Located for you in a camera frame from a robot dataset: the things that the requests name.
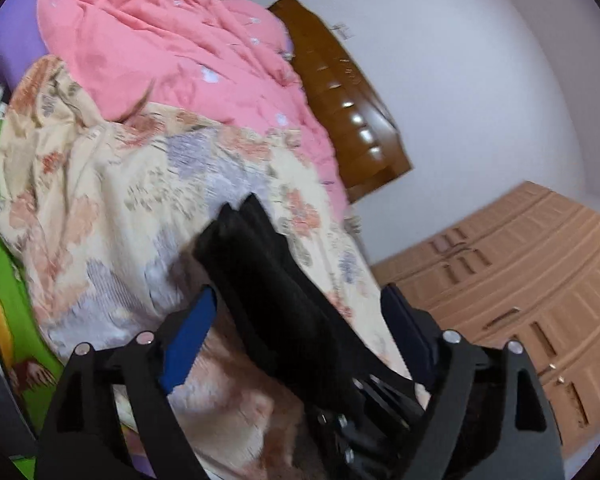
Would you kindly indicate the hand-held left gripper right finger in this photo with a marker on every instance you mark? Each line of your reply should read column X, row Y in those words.
column 405, row 325

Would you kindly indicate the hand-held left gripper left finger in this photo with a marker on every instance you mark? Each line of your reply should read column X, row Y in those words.
column 187, row 345

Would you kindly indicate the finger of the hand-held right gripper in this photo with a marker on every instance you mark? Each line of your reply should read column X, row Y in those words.
column 360, row 430

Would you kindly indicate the black pants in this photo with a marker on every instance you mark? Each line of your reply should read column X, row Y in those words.
column 285, row 300

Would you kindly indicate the light wooden wardrobe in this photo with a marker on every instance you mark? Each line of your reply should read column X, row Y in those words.
column 520, row 270

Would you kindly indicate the floral cream blanket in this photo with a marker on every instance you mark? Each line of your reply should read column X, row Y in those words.
column 130, row 220

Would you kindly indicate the wooden bed headboard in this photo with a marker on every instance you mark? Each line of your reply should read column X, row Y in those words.
column 350, row 110

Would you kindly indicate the pink quilt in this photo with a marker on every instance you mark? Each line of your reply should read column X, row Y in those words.
column 180, row 45

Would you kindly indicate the purple bed sheet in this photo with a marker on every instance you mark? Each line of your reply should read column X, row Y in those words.
column 10, row 35

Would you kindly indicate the white wall socket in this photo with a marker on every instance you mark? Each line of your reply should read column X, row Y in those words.
column 344, row 31

